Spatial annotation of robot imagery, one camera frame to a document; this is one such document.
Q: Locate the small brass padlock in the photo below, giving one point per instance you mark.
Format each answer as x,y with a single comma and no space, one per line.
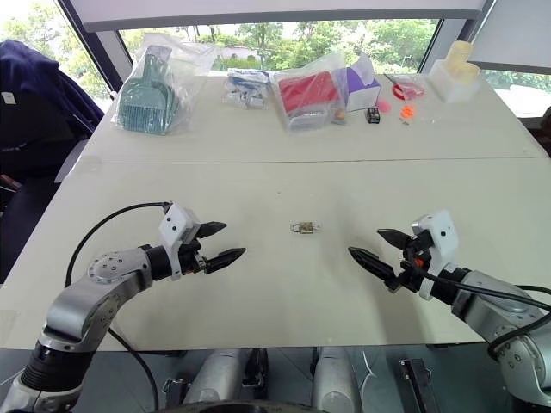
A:
303,228

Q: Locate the white roller blind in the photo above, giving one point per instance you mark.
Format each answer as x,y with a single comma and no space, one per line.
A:
280,13
516,30

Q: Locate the small pink item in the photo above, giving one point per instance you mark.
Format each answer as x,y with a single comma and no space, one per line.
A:
384,106

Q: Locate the purple white tissue box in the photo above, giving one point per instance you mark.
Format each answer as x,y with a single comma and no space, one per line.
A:
363,88

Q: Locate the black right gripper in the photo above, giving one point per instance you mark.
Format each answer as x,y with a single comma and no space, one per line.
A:
413,269

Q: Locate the dark blue jacket on chair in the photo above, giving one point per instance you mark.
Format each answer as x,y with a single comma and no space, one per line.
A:
39,107

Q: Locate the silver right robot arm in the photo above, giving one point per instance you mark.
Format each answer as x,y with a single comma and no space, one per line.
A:
495,310

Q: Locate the red item in clear bag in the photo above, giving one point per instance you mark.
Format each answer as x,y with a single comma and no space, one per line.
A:
307,92

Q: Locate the black office chair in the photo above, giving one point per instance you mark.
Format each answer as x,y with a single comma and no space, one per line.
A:
26,206

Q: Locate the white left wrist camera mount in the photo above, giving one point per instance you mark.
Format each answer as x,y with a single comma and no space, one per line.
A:
174,228

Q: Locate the silver rounded robot leg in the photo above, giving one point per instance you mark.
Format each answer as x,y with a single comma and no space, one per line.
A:
215,376
336,378

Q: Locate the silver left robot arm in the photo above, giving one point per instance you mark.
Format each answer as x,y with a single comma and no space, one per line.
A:
82,310

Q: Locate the small orange item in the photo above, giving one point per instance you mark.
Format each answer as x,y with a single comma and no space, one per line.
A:
407,112

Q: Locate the small black box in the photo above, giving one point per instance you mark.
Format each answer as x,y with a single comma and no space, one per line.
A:
374,115

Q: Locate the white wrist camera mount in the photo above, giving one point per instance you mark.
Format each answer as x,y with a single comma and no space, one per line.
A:
174,228
443,241

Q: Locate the clear plastic bag with scoop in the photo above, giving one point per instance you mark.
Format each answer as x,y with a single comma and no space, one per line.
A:
189,64

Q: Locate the teal plastic scoop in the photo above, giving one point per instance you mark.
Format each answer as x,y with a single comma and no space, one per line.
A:
148,96

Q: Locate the small bag of white parts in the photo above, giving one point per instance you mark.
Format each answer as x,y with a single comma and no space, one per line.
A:
245,88

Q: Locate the black flat bar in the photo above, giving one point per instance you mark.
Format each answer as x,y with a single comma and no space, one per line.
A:
417,385

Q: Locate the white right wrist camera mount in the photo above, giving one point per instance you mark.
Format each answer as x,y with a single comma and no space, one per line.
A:
443,241

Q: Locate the dark window frame pillar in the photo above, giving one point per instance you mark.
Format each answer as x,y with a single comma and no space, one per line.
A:
99,47

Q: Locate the white container with yellowish cups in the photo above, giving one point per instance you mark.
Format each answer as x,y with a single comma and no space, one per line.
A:
456,75

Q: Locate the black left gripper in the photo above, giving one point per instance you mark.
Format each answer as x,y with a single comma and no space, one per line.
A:
191,258

